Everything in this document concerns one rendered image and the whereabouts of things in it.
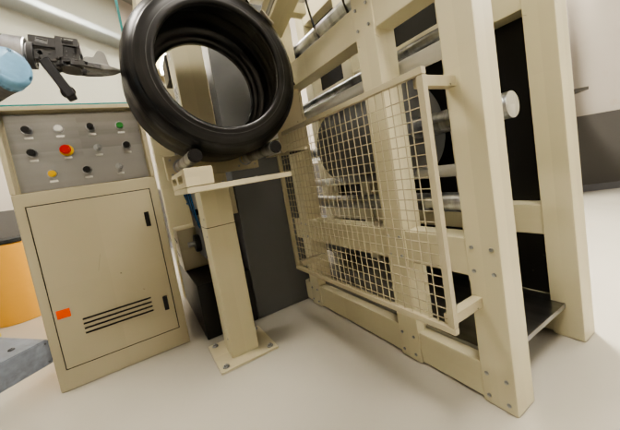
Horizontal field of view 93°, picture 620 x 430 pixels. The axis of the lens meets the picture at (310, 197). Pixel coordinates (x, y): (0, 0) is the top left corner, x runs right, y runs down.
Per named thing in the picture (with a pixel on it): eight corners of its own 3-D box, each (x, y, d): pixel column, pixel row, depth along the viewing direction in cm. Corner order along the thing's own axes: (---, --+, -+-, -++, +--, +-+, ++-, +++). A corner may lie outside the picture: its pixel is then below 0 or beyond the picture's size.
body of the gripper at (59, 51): (80, 39, 84) (23, 29, 78) (83, 69, 85) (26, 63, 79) (84, 50, 91) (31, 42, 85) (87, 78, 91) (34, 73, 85)
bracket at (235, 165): (167, 181, 122) (161, 157, 121) (256, 167, 142) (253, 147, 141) (168, 180, 119) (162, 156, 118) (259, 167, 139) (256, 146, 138)
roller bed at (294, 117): (266, 158, 158) (256, 101, 155) (290, 154, 165) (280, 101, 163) (281, 152, 141) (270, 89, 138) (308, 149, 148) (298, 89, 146)
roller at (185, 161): (175, 160, 122) (187, 162, 124) (173, 170, 121) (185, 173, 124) (189, 146, 92) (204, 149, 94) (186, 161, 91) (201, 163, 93)
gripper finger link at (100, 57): (119, 52, 90) (80, 46, 85) (120, 71, 90) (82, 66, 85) (119, 55, 93) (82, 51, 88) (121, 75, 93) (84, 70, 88)
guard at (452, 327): (296, 268, 155) (272, 136, 149) (299, 268, 156) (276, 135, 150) (456, 336, 78) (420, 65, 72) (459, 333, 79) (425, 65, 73)
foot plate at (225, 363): (208, 348, 149) (208, 344, 148) (258, 327, 162) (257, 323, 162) (221, 376, 126) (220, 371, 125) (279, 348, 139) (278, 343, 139)
